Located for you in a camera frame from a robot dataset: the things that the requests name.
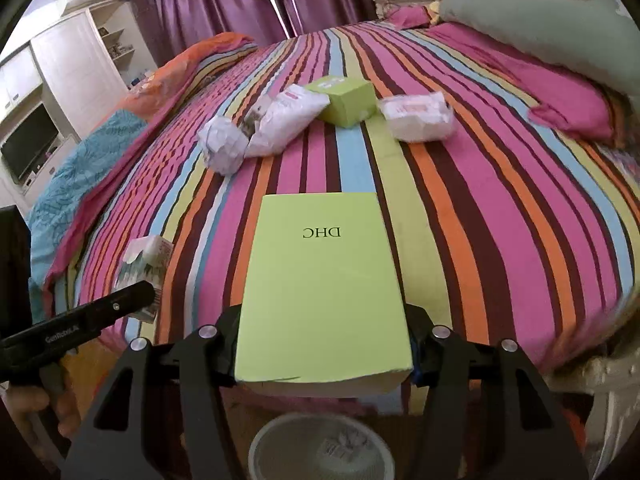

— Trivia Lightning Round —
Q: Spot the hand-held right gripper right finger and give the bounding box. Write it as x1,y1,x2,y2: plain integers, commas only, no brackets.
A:
400,304,591,480

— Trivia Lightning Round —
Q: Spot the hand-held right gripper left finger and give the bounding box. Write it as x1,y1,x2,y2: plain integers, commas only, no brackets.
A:
60,305,247,480

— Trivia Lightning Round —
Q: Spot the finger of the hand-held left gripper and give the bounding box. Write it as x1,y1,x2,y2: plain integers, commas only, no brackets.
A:
0,280,156,387

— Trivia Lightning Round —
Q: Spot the white printed carton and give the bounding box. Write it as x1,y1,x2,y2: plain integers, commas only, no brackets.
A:
116,236,175,323

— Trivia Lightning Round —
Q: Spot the pale green waste basket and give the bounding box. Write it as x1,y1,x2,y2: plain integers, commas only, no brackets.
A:
247,412,393,480

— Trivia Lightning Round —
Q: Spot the large green box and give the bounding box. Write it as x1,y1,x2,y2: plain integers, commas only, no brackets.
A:
234,192,415,398

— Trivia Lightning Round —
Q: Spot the white packet with pink label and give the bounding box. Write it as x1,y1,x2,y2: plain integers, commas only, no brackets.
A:
244,85,331,157

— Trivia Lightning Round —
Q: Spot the small green box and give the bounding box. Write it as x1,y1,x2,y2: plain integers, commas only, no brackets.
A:
306,76,377,128

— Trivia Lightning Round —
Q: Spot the person's left hand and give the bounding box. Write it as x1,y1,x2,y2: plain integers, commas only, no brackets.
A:
0,360,83,458

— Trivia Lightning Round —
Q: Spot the blue patterned blanket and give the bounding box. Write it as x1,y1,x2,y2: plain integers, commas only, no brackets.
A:
27,110,149,281

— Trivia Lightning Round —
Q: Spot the black television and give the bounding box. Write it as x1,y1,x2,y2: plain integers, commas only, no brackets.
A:
0,104,61,183

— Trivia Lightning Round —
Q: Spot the striped bed sheet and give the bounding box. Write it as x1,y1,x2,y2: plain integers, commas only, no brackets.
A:
45,22,636,376

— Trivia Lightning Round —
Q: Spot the crumpled white paper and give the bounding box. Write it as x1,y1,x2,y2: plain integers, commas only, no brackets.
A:
197,115,251,176

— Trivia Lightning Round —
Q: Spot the white wardrobe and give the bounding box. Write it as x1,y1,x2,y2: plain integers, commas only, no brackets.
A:
0,7,161,201

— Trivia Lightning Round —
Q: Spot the white wet wipes packet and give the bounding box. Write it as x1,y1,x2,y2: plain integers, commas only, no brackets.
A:
378,92,456,143

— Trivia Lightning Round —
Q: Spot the orange blanket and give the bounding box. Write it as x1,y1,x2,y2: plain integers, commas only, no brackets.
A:
120,32,257,116

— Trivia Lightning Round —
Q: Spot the pink pillow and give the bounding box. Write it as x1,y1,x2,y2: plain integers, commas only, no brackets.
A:
427,22,618,142

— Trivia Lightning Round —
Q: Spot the purple curtain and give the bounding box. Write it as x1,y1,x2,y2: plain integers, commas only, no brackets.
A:
127,0,386,66

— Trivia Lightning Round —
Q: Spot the small pink cushion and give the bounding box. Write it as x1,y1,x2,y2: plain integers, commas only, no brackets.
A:
387,6,434,29

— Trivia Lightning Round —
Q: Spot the green pillow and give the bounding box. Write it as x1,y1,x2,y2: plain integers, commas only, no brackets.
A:
440,0,640,106

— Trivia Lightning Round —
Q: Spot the white nightstand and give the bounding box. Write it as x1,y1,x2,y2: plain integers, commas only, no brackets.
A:
372,0,436,21

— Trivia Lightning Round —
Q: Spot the white bed frame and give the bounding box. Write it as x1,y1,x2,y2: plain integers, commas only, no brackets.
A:
545,345,640,480

